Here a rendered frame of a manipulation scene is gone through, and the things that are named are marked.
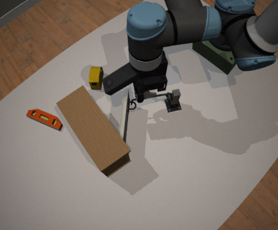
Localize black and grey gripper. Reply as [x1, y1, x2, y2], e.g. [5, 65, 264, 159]
[130, 50, 168, 103]

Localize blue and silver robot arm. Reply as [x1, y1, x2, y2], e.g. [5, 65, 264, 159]
[102, 0, 278, 95]

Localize orange torpedo spirit level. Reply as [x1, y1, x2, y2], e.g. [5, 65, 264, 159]
[26, 109, 63, 131]

